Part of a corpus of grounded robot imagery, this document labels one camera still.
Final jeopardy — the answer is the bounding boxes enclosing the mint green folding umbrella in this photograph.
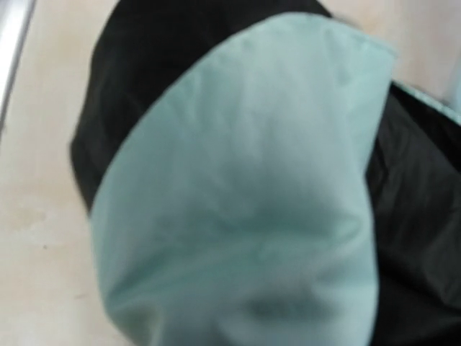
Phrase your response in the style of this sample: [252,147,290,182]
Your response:
[71,1,460,345]

